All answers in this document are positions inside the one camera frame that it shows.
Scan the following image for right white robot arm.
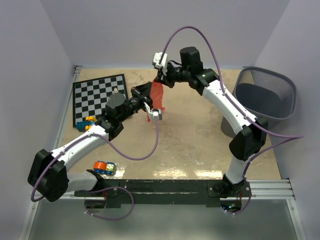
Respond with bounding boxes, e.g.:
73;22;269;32
152;46;268;198

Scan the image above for grey mesh trash bin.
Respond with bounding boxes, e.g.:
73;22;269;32
229;66;297;132

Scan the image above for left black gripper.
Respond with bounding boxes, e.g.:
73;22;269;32
118;81;154;123

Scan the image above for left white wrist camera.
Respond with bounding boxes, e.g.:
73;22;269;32
144;102;163;122

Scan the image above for orange tape roll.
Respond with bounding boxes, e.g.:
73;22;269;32
93;161;107;174

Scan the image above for purple cable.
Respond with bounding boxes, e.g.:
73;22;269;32
30;118;160;221
161;25;305;216

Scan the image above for black white chessboard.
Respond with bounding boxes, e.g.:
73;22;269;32
72;73;129;128

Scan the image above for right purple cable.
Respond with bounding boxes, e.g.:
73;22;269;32
161;25;305;216

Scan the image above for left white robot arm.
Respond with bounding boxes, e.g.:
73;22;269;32
27;82;153;202

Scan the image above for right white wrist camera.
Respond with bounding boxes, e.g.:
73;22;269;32
152;52;168;76

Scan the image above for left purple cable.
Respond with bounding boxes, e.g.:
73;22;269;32
30;118;160;221

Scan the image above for red plastic trash bag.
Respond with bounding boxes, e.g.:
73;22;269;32
150;81;165;120

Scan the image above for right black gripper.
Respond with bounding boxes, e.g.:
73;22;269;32
155;62;191;89

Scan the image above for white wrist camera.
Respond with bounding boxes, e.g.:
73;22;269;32
144;102;163;122
152;52;168;76

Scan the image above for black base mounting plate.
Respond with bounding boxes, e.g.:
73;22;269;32
74;179;252;210

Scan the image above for yellow blue toy blocks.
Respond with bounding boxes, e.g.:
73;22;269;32
75;116;97;133

